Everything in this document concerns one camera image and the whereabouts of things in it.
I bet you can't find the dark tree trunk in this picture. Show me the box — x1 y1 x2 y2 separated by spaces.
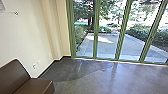
87 0 95 30

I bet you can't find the white wall outlet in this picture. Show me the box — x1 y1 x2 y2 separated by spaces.
32 59 43 70

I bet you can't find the pink dark wall poster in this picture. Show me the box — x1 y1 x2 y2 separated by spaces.
0 0 6 13

